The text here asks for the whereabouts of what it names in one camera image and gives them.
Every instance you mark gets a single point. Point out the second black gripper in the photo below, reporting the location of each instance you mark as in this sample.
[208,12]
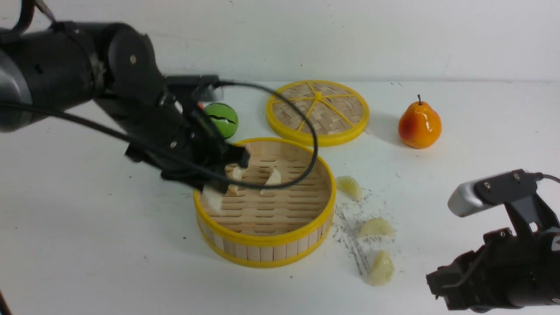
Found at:
[507,272]

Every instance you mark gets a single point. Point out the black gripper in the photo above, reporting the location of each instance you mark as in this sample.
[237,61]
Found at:
[184,145]

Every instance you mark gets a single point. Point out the white dumpling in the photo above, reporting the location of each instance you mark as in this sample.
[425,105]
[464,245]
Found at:
[274,179]
[235,174]
[213,199]

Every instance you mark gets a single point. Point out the greenish dumpling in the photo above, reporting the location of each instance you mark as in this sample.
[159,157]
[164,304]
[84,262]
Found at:
[350,187]
[382,270]
[376,227]

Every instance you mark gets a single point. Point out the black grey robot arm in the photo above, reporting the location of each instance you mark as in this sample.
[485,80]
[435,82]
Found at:
[46,70]

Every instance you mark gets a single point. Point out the second black grey robot arm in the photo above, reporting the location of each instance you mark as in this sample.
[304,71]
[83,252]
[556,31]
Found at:
[507,272]

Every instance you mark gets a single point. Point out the yellow rimmed bamboo steamer tray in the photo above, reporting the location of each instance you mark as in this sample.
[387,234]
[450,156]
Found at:
[272,228]

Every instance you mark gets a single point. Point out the yellow rimmed woven steamer lid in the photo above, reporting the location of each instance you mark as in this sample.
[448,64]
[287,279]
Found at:
[337,113]

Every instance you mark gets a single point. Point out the green striped watermelon ball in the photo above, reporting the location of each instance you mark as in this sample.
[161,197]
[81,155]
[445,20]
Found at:
[224,118]

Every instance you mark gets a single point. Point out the orange toy pear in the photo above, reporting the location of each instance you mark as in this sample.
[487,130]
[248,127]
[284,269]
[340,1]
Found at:
[419,126]

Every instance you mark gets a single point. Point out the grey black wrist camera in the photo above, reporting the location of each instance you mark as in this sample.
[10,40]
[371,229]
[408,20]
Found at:
[516,190]

